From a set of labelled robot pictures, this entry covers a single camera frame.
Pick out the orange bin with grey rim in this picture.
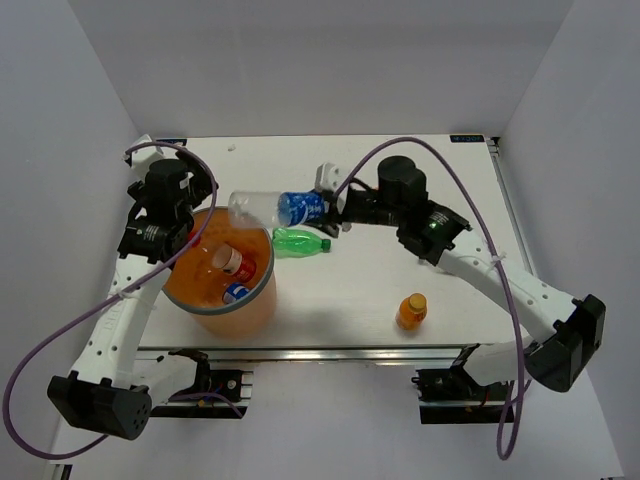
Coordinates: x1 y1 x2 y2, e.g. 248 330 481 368
163 207 277 340

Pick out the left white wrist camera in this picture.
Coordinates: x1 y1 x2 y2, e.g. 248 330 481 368
123 134 158 170

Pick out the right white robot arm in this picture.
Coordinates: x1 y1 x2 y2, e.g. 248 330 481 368
313 156 606 399

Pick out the green plastic bottle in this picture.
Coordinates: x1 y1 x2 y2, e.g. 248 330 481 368
272 228 331 258

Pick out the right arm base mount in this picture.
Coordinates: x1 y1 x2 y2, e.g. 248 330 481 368
411 369 507 425

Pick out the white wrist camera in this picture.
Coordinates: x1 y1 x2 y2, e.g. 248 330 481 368
123 134 158 170
314 162 348 213

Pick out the aluminium table edge rail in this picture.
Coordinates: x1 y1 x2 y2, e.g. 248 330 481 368
137 344 481 365

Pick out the black table label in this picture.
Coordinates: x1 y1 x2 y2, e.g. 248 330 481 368
160 138 187 147
449 134 486 143

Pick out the clear bottle blue label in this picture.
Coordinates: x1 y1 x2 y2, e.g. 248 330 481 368
227 191 328 229

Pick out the clear bottle red cap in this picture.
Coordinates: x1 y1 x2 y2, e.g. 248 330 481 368
186 229 258 283

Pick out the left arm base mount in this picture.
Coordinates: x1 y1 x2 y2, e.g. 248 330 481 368
140 348 254 420

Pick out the black table label right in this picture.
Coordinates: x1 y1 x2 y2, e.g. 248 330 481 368
449 134 486 143

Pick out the blue label bottle in bin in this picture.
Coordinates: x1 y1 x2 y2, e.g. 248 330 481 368
222 282 251 304

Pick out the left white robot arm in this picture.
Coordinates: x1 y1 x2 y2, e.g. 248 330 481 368
47 142 217 440

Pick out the black table label left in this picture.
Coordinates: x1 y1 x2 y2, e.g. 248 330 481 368
160 138 187 147

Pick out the orange juice bottle upright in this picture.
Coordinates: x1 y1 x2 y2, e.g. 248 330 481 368
395 293 428 331

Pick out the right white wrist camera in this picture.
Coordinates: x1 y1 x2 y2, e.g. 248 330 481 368
314 162 348 213

